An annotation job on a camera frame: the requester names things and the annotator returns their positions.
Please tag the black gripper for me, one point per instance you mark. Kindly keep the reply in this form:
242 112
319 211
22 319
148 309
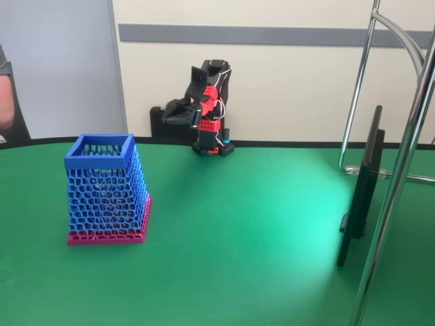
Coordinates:
181 113

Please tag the black perforated arm base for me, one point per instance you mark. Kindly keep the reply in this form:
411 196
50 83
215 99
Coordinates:
227 149

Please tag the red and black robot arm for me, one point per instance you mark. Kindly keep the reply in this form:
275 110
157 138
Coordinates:
222 88

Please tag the person's bare forearm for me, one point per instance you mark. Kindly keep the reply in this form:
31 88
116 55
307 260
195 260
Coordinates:
6 102

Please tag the blue and magenta mesh basket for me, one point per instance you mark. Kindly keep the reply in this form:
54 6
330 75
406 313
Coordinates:
98 163

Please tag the black plastic case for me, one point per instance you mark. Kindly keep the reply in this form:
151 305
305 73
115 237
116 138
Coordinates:
156 125

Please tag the green table cloth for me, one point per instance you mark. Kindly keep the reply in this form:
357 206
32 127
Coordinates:
238 254

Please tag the black chair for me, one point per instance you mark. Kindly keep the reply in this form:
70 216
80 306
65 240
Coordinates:
20 115

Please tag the grey shirt sleeve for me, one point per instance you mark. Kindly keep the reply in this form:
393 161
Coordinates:
3 62

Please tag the clear plastic clip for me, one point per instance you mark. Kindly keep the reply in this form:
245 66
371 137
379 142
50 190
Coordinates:
352 169
383 174

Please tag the black monitor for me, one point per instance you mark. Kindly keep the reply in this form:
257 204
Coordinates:
360 203

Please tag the chrome tube stand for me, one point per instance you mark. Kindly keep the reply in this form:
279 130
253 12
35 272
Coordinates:
391 210

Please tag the small camera on black mount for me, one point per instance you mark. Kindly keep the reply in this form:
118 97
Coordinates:
198 76

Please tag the grey wall rail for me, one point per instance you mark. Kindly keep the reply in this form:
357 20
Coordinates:
238 35

